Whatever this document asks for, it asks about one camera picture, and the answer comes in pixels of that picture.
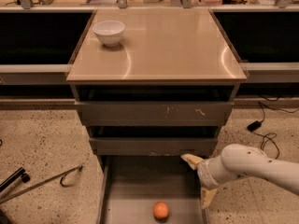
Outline bottom grey open drawer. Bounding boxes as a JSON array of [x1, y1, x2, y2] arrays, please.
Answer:
[[97, 156, 209, 224]]

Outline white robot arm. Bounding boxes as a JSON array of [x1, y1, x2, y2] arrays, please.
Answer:
[[181, 144, 299, 209]]

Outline orange fruit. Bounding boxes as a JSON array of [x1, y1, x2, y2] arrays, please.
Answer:
[[153, 202, 169, 220]]

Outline grey drawer cabinet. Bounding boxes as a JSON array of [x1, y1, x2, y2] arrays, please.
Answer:
[[64, 7, 249, 224]]

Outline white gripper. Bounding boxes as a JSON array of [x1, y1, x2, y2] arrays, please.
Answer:
[[181, 154, 223, 209]]

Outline top grey drawer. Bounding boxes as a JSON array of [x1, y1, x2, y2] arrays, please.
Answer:
[[76, 102, 234, 127]]

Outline black power adapter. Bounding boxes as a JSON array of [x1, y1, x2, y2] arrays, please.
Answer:
[[247, 120, 262, 132]]

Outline metal hook rod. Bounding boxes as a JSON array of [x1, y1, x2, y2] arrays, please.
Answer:
[[0, 164, 83, 204]]

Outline white ceramic bowl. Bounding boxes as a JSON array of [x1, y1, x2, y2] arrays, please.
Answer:
[[93, 21, 125, 47]]

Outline black floor cable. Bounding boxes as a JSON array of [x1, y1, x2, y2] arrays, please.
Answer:
[[253, 93, 299, 161]]

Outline middle grey drawer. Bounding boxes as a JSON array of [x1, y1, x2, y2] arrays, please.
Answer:
[[90, 138, 218, 156]]

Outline black tripod leg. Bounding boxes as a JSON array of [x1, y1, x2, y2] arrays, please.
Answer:
[[0, 167, 30, 192]]

